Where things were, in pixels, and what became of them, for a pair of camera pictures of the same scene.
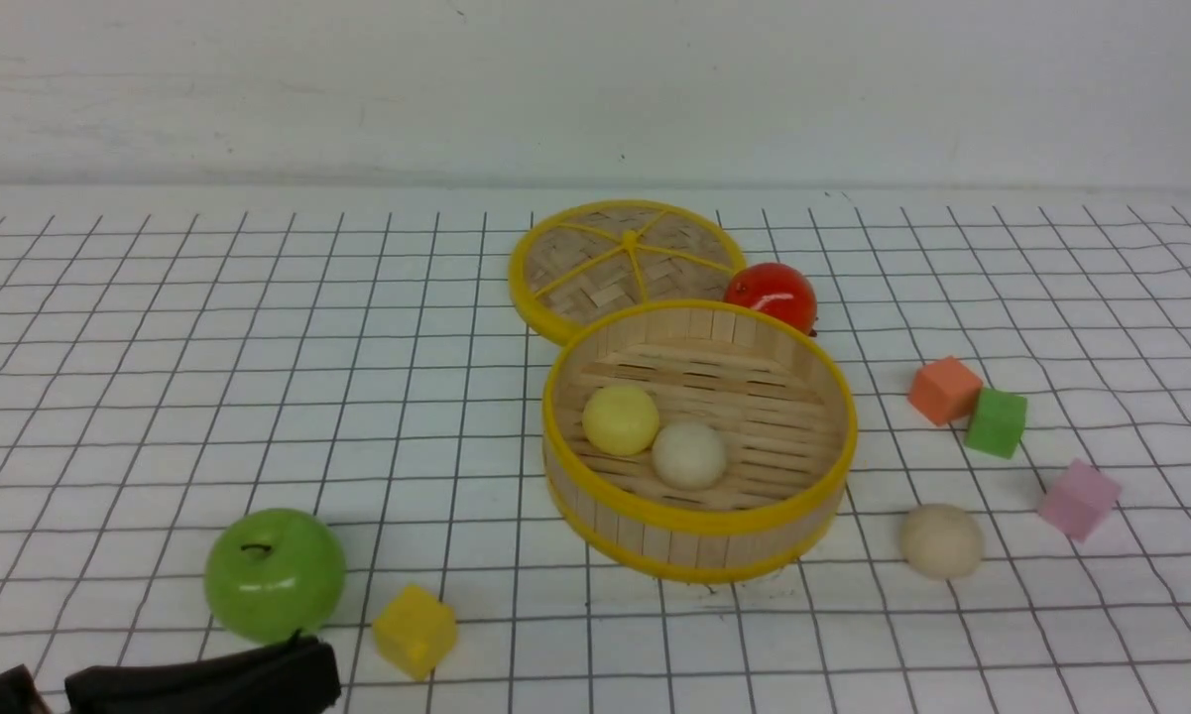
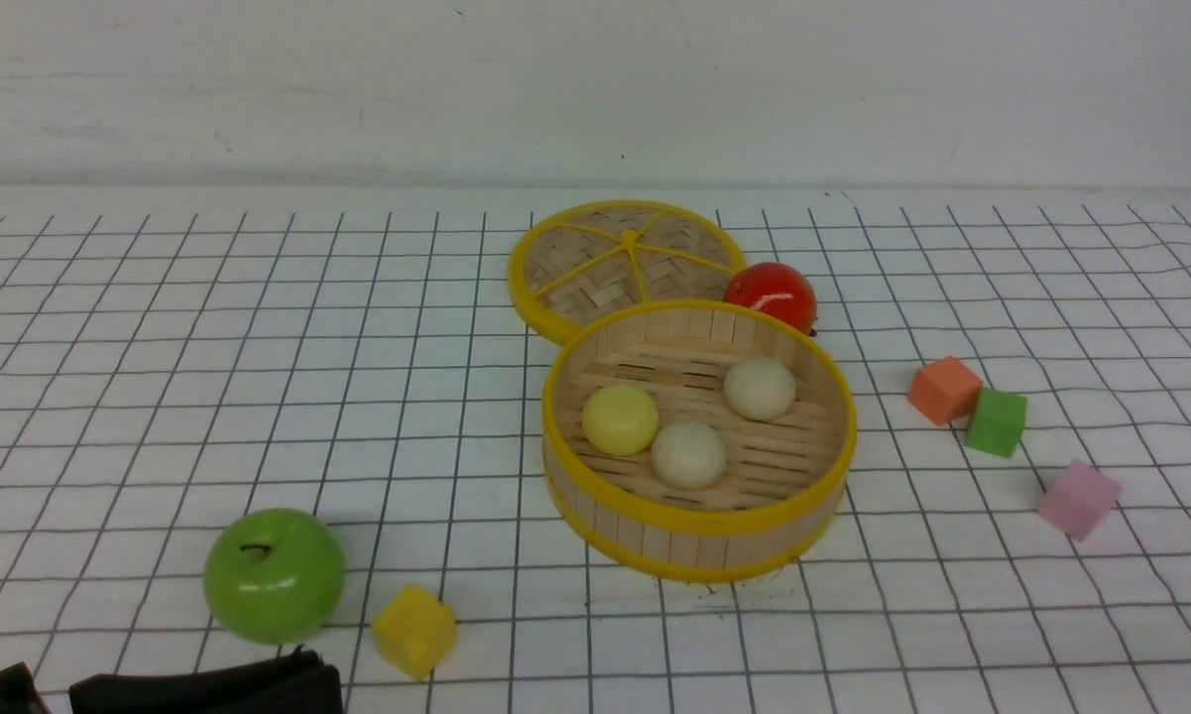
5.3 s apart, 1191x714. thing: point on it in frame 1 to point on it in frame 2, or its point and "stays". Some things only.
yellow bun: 620,420 stays
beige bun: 941,541 to 760,389
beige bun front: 688,455 stays
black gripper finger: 13,692 stays
